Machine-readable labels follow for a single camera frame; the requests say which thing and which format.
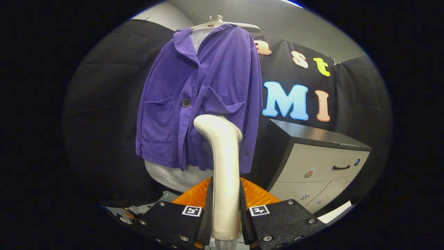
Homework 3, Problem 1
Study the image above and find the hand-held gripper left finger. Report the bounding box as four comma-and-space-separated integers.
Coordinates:
138, 177, 214, 250

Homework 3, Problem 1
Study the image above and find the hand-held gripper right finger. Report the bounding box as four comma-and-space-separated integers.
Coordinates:
239, 177, 327, 250

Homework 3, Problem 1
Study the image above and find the white garment steamer head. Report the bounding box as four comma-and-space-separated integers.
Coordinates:
193, 114, 244, 242

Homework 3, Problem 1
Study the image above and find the purple corduroy jacket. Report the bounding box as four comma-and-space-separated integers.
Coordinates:
135, 24, 264, 174

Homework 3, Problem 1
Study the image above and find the white inner garment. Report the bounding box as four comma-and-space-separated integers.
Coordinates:
144, 27, 218, 193

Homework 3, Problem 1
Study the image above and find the white clothes hanger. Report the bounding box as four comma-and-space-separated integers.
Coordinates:
190, 15, 261, 34

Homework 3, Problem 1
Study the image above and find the white paper sheet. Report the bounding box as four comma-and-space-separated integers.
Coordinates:
317, 200, 353, 224

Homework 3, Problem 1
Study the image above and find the grey cabinet with dark top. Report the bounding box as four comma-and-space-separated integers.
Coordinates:
265, 118, 373, 214

